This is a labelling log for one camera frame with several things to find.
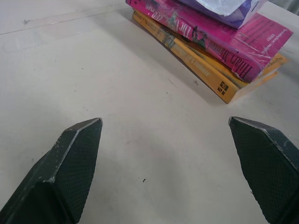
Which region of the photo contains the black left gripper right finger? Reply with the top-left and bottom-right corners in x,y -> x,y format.
228,116 -> 299,224

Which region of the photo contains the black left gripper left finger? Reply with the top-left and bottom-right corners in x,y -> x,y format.
0,117 -> 103,224

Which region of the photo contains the purple white plastic packet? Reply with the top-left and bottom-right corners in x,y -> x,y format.
173,0 -> 268,29

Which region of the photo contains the yellow paperback book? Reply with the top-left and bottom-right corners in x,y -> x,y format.
132,9 -> 288,104

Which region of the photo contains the pink paperback book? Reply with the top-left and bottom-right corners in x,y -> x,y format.
125,0 -> 294,84

